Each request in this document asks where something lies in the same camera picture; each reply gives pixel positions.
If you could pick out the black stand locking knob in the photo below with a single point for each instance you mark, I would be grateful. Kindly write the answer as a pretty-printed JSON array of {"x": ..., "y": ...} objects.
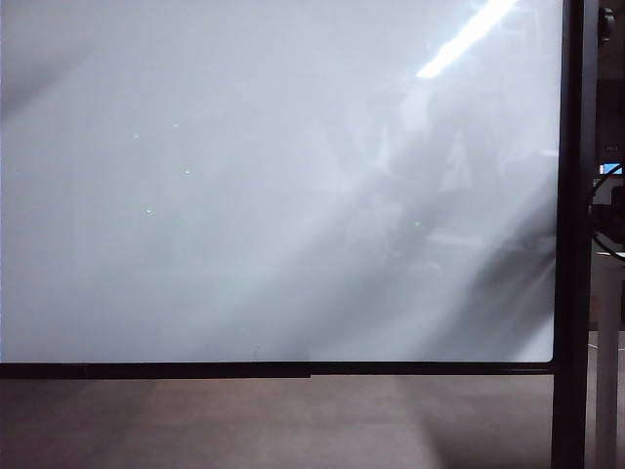
[{"x": 608, "y": 24}]

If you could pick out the black whiteboard stand post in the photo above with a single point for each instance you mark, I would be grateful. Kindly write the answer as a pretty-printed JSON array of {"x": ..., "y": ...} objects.
[{"x": 573, "y": 244}]

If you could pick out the white whiteboard with black frame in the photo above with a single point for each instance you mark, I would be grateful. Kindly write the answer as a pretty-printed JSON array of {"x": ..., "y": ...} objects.
[{"x": 273, "y": 195}]

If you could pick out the white table with legs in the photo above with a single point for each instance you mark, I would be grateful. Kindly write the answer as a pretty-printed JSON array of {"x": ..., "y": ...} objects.
[{"x": 607, "y": 366}]

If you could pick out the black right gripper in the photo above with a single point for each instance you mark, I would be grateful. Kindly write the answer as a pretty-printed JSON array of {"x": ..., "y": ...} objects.
[{"x": 608, "y": 216}]

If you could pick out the small blue lit screen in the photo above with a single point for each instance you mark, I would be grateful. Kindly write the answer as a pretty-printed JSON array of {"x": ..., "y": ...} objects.
[{"x": 610, "y": 169}]

